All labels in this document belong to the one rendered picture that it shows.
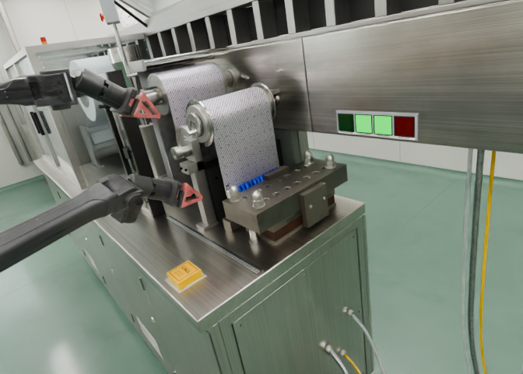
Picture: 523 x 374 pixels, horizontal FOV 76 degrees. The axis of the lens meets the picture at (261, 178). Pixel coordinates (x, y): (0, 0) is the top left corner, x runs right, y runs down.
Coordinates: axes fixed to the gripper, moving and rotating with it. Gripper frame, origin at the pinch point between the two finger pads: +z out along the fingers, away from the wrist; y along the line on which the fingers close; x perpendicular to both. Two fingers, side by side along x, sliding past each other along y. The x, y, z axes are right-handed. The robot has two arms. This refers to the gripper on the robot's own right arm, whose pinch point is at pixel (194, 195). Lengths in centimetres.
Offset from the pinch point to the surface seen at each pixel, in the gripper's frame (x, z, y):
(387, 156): 64, 286, -94
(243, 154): 15.7, 13.7, 0.9
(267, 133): 24.6, 21.1, 1.1
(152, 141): 14, 17, -74
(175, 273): -20.1, -5.6, 8.9
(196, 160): 10.1, 1.9, -6.6
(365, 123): 32, 29, 32
